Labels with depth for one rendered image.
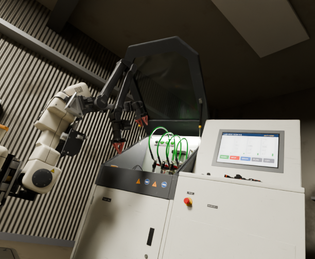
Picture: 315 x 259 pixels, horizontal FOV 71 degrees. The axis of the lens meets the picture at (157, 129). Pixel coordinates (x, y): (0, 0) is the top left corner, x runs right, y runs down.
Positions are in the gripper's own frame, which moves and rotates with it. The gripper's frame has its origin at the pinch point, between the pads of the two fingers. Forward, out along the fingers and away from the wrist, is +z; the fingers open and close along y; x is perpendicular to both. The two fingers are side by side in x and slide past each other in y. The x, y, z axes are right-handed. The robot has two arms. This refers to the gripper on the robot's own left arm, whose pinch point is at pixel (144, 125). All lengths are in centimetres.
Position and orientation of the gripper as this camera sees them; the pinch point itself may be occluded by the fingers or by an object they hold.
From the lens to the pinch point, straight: 179.4
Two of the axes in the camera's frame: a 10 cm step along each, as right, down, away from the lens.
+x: -4.3, 2.9, -8.5
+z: 4.0, 9.1, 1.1
